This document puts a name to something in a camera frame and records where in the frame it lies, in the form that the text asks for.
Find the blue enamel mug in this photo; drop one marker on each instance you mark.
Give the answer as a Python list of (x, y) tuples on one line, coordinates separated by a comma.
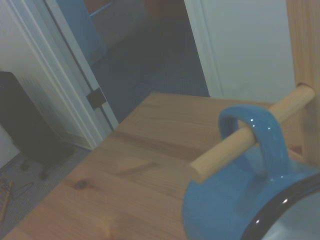
[(212, 207)]

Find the white door frame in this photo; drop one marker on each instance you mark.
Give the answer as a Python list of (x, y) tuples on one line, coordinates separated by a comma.
[(45, 62)]

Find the wooden piece on floor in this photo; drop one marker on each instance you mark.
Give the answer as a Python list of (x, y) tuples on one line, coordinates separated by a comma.
[(5, 197)]

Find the wooden mug tree black base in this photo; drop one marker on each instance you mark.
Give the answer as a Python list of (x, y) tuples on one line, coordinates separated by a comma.
[(303, 37)]

